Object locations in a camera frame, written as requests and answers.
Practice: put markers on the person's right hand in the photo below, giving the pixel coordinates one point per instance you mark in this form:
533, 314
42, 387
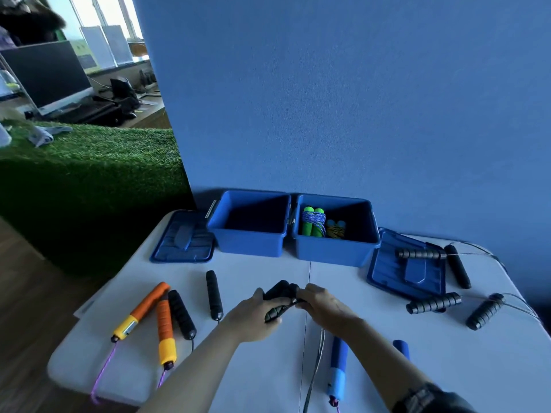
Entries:
329, 311

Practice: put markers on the person's left hand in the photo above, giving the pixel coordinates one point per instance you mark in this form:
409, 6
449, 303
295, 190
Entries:
247, 322

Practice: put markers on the person's left thumb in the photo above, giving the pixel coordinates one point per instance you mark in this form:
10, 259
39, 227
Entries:
259, 295

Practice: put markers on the person's right fingers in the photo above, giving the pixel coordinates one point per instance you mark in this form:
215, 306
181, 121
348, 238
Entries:
310, 293

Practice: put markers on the person's right forearm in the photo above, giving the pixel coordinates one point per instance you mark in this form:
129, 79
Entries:
381, 361

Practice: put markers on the person's left forearm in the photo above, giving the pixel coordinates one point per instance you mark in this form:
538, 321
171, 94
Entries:
202, 374

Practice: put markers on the blue plastic storage box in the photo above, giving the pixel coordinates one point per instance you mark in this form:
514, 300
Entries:
335, 253
252, 238

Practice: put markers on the blue plastic box lid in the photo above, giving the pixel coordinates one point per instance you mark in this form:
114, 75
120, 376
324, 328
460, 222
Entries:
404, 275
183, 245

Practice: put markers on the blue partition panel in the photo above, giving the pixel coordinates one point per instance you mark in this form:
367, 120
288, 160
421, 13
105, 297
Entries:
344, 103

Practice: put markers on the green artificial turf block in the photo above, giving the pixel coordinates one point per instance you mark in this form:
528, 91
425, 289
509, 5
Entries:
94, 184

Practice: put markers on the black desk device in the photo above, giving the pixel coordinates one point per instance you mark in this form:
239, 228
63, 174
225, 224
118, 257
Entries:
122, 92

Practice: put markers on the black keyboard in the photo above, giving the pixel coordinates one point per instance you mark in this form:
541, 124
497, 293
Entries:
88, 111

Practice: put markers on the grey cloth item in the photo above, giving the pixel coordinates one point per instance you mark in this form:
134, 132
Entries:
45, 134

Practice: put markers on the white paper sheet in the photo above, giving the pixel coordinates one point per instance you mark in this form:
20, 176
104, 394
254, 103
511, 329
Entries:
98, 47
118, 43

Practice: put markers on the computer monitor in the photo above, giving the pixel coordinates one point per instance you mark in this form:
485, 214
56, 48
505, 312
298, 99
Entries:
45, 73

